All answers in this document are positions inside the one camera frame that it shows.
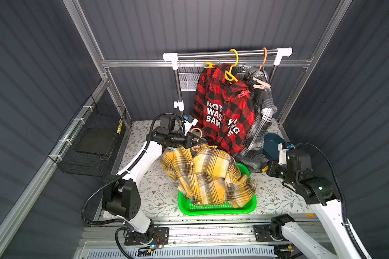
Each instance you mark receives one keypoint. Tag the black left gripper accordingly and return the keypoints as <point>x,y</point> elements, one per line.
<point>188,140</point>

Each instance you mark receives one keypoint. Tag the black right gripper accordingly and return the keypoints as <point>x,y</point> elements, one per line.
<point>272,169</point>

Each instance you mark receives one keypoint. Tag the orange plastic hanger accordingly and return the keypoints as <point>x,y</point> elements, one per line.
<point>197,134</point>

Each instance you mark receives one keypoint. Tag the yellow plaid long-sleeve shirt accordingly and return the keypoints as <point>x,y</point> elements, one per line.
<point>208,154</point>

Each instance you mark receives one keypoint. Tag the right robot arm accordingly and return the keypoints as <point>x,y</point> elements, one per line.
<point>324,197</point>

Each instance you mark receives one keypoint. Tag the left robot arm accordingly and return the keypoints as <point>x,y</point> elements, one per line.
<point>120,191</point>

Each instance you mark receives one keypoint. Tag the yellow plastic hanger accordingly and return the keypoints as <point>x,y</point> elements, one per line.
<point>228,73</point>

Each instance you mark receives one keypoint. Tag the grey plaid long-sleeve shirt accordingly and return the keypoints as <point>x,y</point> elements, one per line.
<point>252,155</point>

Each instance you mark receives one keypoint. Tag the brown orange hanger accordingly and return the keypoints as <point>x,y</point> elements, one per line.
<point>265,57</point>

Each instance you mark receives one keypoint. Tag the dark teal plastic bin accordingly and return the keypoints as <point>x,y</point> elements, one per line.
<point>270,149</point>

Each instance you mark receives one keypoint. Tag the red black plaid shirt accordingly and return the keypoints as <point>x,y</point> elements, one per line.
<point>224,118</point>

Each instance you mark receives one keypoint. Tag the floral table mat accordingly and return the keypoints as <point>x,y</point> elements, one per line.
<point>159,193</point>

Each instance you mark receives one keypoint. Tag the green perforated plastic tray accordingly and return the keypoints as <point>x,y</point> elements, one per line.
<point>218,188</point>

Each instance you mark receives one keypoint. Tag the yellow object in basket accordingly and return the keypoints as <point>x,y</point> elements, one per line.
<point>119,128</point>

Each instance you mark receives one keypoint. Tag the red clothespin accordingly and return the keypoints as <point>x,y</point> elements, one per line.
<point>245,93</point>

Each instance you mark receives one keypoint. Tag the small yellow clothespin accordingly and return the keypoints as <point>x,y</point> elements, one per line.
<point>210,65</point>

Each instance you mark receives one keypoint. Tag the pink clothespin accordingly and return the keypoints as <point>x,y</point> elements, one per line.
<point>259,84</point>

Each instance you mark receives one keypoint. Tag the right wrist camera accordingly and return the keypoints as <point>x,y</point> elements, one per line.
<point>283,148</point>

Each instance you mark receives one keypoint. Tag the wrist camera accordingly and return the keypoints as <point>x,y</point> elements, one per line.
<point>283,148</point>
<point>189,122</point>

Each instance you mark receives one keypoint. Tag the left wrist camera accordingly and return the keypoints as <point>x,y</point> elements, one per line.
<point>189,122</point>

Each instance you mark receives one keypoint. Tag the white mesh wire basket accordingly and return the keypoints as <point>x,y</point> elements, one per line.
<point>188,81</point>

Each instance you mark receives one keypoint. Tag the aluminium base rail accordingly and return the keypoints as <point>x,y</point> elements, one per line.
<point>215,237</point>

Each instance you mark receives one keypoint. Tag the black wire wall basket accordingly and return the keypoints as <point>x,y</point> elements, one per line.
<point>92,143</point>

